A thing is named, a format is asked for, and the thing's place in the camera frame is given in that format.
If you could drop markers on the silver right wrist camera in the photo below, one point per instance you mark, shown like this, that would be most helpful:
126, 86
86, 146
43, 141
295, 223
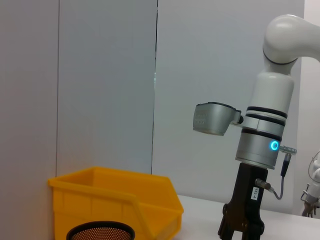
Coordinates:
215, 120

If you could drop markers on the yellow plastic bin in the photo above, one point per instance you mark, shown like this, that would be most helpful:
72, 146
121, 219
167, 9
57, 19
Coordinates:
105, 200

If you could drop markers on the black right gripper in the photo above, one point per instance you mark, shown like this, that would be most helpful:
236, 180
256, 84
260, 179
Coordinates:
247, 195

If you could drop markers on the black mesh pen holder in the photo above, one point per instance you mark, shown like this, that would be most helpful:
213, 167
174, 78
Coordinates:
100, 232

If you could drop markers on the white background robot device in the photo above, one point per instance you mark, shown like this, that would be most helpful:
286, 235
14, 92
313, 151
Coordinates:
312, 197

